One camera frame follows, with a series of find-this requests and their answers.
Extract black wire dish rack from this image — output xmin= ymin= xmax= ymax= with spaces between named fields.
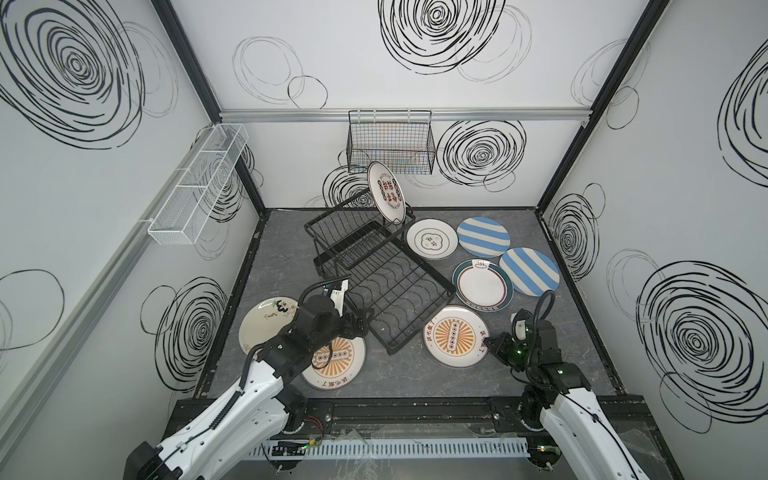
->
xmin=304 ymin=189 xmax=456 ymax=355

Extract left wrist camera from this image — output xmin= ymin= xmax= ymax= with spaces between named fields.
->
xmin=330 ymin=279 xmax=349 ymax=316

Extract white plate black flower outline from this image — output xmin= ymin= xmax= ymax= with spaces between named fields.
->
xmin=406 ymin=219 xmax=459 ymax=260

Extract orange sunburst plate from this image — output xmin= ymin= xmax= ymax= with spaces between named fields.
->
xmin=302 ymin=337 xmax=367 ymax=391
xmin=423 ymin=306 xmax=489 ymax=368

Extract cream floral plate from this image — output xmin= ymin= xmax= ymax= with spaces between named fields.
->
xmin=238 ymin=296 xmax=297 ymax=354

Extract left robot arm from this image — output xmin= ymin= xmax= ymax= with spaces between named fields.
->
xmin=123 ymin=276 xmax=373 ymax=479

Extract grey slotted cable duct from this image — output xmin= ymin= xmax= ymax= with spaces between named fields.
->
xmin=245 ymin=438 xmax=530 ymax=461

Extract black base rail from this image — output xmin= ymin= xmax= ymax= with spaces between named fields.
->
xmin=161 ymin=395 xmax=652 ymax=439

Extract white plate green red rim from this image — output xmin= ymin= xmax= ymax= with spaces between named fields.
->
xmin=451 ymin=259 xmax=515 ymax=312

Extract black wire wall basket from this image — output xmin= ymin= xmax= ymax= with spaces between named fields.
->
xmin=345 ymin=109 xmax=437 ymax=175

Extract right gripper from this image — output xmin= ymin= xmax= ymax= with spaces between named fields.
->
xmin=480 ymin=331 xmax=538 ymax=373

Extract white plate red characters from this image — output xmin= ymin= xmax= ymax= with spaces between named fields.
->
xmin=367 ymin=161 xmax=406 ymax=224

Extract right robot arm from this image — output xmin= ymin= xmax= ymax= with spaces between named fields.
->
xmin=483 ymin=290 xmax=648 ymax=479

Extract blue striped plate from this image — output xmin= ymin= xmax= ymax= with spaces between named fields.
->
xmin=500 ymin=247 xmax=560 ymax=297
xmin=456 ymin=217 xmax=511 ymax=258

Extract white mesh wall shelf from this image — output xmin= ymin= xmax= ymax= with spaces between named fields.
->
xmin=147 ymin=123 xmax=249 ymax=246

